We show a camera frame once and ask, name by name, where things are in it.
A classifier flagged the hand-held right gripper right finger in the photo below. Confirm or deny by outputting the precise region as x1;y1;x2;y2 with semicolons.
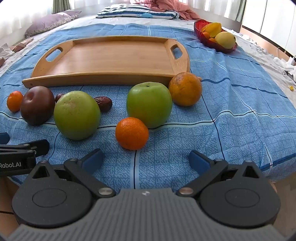
177;150;272;199

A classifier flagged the small mandarin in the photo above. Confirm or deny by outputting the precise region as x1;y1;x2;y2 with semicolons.
6;91;24;112

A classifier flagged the pink garment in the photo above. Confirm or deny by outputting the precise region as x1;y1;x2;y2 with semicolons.
11;38;35;52

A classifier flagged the yellow pear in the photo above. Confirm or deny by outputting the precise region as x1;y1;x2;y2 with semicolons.
215;32;236;49

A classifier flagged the purple pillow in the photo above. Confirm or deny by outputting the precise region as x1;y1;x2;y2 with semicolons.
24;10;82;39

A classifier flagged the dark red apple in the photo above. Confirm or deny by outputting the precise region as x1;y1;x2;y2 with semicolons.
20;86;55;126

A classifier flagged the yellow mango in bowl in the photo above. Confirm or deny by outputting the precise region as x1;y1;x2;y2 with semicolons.
201;22;223;37

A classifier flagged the white sheer curtain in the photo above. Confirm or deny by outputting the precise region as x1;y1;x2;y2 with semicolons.
0;0;130;29

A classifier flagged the pale green apple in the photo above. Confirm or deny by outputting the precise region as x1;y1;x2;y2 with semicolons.
53;90;101;141

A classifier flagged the white charger cable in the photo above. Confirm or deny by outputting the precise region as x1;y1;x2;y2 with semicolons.
276;47;296;66

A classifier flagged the crumpled white cloth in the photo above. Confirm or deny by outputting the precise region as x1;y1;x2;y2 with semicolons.
273;56;296;78

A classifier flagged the white wardrobe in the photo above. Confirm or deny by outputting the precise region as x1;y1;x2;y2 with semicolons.
242;0;296;57

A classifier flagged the white garment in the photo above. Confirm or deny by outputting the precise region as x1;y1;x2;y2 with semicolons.
0;43;15;58

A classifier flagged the medium mandarin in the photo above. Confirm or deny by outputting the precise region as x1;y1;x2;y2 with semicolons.
115;117;149;150

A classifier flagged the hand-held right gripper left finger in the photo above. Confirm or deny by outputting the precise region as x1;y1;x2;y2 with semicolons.
25;148;116;199

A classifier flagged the red glass bowl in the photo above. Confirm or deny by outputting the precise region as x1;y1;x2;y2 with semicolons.
194;19;238;54

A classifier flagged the pink quilt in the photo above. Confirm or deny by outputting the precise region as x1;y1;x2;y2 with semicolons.
129;0;201;21

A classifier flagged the green apple with stem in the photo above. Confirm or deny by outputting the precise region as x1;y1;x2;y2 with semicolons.
126;82;173;129

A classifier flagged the wooden tray with handles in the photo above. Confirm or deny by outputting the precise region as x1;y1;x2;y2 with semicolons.
22;35;190;89

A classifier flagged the large mottled orange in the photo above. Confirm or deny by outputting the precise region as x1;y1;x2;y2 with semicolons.
168;72;202;107

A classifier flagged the blue patterned bed sheet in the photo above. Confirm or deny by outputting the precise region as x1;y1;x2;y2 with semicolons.
0;23;292;186

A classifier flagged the blue white striped pillow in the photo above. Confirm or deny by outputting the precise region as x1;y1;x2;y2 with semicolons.
96;3;180;20

